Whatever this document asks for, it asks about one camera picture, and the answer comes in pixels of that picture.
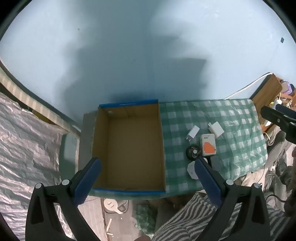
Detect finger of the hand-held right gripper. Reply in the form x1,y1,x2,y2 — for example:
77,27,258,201
261,105,296,143

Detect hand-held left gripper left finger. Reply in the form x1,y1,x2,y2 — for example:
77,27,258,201
25,157,102,241

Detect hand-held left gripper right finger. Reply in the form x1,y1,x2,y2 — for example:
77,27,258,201
194,158,271,241

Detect dark grey charger block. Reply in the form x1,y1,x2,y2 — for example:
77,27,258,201
210,156,222,171

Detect white orange power bank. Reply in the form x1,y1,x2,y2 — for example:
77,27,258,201
200,133,217,157

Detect cardboard box blue rim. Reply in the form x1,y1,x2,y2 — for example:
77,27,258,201
91,99,167,195

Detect white hexagonal plug adapter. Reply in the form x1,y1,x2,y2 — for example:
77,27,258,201
187,161,201,181

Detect wooden side cabinet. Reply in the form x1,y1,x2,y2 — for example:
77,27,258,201
251,74,284,124

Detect black round gadget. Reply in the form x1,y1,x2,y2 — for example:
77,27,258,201
185,145,202,161

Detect grey clothes pile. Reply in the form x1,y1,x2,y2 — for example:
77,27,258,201
240,130,296,217

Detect green checkered cloth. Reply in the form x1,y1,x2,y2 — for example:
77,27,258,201
159,98,269,193

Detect striped grey white clothing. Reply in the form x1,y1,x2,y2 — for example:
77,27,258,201
151,192,286,241

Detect silver crinkled plastic sheet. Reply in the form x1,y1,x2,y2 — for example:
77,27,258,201
0,91,77,240

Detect striped mattress edge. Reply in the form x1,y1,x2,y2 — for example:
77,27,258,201
0,67,81,133

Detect small white wall charger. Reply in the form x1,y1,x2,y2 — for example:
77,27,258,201
185,126,201,142

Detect square white wall charger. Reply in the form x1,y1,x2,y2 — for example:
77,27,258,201
208,121,223,137

